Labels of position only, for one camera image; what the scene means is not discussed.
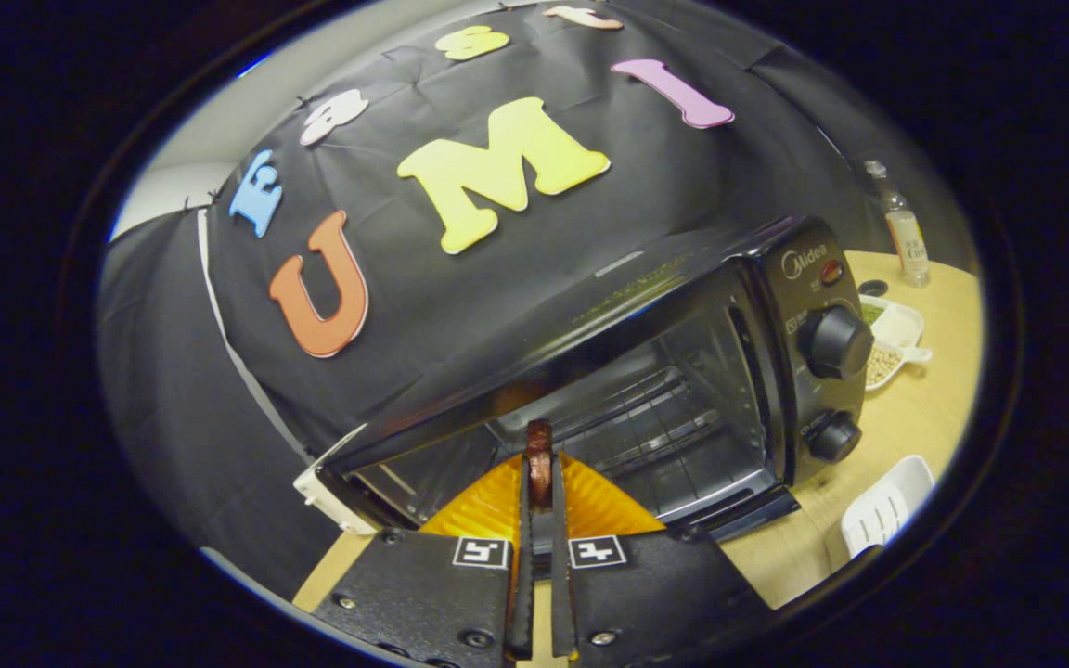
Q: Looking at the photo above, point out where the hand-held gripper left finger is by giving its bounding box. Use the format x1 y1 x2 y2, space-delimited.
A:
335 453 535 668

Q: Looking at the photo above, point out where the white divided grain dish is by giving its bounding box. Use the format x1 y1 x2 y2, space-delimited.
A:
857 295 934 392

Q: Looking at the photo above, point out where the black toaster oven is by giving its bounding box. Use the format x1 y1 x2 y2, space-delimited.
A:
316 215 875 545

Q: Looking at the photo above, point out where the white ribbed tray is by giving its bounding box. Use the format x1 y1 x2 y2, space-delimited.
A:
839 455 936 560

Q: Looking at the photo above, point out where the brown chicken leg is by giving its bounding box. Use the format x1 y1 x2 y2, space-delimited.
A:
525 417 555 507

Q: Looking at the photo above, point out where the white toaster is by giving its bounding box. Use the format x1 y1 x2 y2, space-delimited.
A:
293 422 380 536

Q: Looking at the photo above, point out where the clear plastic bottle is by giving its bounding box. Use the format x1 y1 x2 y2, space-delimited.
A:
864 160 932 288

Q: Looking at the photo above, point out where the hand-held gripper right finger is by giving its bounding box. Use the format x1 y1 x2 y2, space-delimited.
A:
548 453 775 662

